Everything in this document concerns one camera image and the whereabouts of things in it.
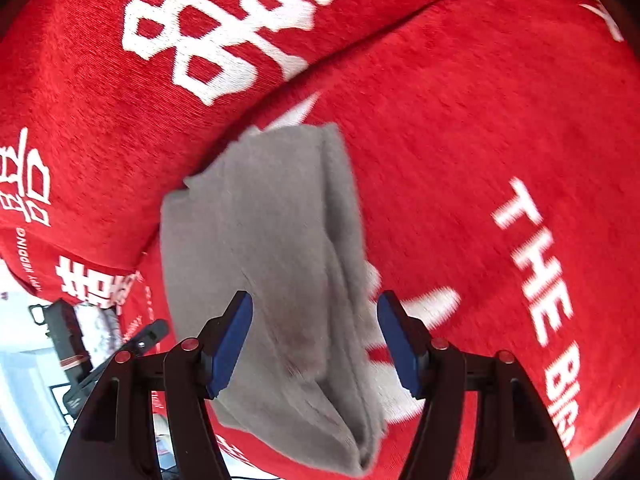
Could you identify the red printed blanket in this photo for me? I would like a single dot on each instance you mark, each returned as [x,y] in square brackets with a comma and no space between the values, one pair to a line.
[475,135]

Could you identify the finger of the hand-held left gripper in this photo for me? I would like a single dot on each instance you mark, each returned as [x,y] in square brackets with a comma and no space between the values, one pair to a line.
[145,342]

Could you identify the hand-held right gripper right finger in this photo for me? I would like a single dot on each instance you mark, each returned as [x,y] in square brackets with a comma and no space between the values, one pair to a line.
[402,350]

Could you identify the grey small garment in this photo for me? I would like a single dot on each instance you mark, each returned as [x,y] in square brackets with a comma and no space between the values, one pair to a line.
[280,235]

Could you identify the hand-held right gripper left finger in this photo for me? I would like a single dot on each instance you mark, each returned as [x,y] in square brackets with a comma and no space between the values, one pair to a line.
[227,350]

